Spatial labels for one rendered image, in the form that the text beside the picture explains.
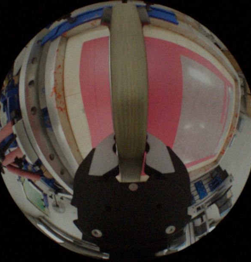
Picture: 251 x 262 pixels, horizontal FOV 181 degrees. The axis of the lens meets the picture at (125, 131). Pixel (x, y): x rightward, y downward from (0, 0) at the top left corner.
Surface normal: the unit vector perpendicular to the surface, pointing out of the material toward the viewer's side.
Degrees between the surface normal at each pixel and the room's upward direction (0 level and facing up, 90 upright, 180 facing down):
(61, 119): 90
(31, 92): 90
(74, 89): 0
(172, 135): 0
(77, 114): 0
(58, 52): 90
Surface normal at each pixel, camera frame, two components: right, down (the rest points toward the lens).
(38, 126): 1.00, -0.03
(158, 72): -0.02, 0.46
